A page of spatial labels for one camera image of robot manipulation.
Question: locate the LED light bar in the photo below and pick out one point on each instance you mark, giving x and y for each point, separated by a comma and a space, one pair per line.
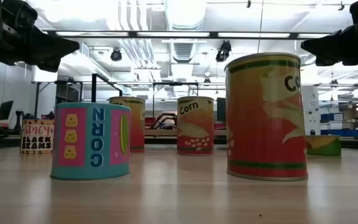
213, 35

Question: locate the yellow green can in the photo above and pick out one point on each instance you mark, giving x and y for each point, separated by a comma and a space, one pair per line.
323, 146

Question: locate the black ceiling spotlight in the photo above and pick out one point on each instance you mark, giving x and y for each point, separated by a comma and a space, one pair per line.
223, 51
116, 55

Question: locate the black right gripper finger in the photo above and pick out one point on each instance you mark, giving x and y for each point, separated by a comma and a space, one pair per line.
337, 39
337, 56

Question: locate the blue storage bins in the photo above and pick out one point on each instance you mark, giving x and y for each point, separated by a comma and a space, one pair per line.
343, 126

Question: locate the spicy black beans can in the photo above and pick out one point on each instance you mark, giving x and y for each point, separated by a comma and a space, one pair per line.
37, 140

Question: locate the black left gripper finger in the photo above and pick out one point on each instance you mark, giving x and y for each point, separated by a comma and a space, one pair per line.
51, 40
50, 57

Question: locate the teal pink corn can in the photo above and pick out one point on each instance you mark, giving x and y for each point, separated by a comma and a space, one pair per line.
89, 143

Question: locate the black monitor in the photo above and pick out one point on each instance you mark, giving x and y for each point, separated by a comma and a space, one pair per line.
5, 109
221, 109

